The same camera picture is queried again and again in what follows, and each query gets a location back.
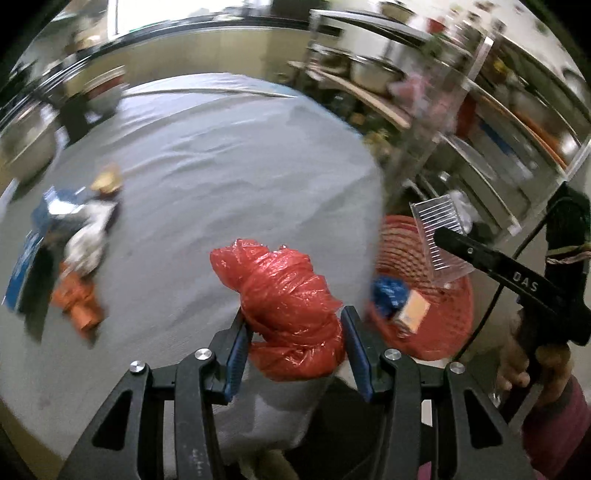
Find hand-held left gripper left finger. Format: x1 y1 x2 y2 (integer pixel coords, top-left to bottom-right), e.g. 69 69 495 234
65 309 254 480

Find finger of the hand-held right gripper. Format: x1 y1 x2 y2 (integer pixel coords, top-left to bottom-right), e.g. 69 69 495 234
433 227 550 302

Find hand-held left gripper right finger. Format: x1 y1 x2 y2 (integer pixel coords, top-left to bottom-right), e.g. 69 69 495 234
341 305 539 480

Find red plastic bag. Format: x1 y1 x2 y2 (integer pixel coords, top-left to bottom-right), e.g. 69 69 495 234
210 239 346 382

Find red plastic basket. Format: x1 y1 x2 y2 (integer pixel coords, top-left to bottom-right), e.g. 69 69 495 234
365 215 475 361

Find clear plastic container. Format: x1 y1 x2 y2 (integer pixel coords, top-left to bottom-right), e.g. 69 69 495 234
410 194 474 287

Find small orange peel pieces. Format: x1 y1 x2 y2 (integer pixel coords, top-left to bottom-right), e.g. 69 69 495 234
50 271 105 334

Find white tissue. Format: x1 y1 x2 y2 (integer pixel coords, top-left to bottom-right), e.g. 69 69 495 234
64 202 117 274

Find large orange peel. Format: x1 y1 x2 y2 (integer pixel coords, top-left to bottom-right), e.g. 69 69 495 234
90 165 124 195

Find person's right forearm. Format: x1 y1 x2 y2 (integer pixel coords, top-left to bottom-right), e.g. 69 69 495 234
522 376 591 480

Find person's right hand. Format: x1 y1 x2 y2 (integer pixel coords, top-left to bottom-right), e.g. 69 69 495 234
496 318 576 408

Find blue crumpled wrapper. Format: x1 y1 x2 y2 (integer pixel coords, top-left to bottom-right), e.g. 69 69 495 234
373 276 413 320

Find small orange box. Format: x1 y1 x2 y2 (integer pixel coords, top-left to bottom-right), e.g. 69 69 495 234
392 290 431 339

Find metal shelf rack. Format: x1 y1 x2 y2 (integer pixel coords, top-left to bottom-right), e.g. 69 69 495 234
286 0 591 245

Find grey tablecloth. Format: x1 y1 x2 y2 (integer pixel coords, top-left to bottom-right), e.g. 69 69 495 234
0 73 386 462

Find blue foil packet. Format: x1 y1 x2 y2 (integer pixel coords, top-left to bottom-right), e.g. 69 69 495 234
33 187 93 232

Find metal pot with lid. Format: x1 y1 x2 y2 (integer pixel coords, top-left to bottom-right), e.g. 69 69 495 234
348 53 409 94

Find black cup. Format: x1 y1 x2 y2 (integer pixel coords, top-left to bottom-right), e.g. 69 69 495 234
60 97 103 145

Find yellow lower cabinets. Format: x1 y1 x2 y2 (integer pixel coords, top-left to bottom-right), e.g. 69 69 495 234
115 28 315 88

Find window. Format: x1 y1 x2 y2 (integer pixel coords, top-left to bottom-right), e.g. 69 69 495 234
111 0 273 33

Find black cable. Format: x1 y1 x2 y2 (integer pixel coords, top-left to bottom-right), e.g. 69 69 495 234
455 196 573 361

